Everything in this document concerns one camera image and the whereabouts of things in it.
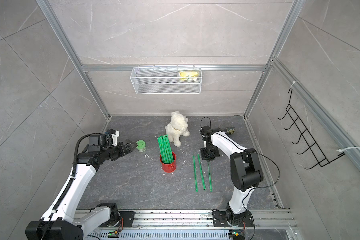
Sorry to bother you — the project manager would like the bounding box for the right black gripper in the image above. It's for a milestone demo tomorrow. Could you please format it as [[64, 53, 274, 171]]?
[[200, 145, 220, 161]]

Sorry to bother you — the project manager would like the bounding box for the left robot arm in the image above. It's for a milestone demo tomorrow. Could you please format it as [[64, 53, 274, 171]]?
[[25, 129, 138, 240]]

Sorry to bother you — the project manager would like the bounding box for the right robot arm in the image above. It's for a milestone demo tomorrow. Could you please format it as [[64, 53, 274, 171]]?
[[200, 126, 274, 228]]

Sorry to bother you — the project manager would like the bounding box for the red cylindrical container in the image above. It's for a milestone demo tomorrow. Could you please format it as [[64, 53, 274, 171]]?
[[160, 152, 177, 173]]

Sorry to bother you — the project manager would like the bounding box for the small green lidded jar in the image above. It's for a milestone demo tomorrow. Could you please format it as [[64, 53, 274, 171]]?
[[136, 140, 146, 153]]

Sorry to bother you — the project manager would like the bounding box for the camouflage cloth pouch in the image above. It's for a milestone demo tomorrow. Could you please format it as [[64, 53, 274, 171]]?
[[224, 127, 236, 136]]

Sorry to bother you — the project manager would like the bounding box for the white plush dog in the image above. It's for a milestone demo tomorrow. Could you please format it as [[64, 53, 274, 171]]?
[[165, 111, 190, 147]]

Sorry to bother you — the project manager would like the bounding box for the green straw bundle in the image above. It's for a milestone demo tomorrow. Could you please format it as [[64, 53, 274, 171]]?
[[158, 135, 174, 164]]

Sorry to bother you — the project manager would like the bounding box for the yellow sponge in basket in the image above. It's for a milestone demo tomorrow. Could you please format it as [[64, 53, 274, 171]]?
[[177, 71, 200, 82]]

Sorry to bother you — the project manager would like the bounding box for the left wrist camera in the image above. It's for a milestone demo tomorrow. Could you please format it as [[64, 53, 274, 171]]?
[[105, 129, 120, 146]]

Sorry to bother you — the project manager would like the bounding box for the white wire mesh basket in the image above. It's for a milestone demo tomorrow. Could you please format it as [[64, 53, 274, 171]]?
[[130, 67, 203, 95]]

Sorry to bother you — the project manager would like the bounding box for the metal base rail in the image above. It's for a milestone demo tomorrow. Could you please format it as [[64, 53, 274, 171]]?
[[83, 209, 302, 240]]

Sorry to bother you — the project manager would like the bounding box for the black wire hook rack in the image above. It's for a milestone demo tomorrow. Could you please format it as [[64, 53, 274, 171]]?
[[278, 89, 346, 170]]

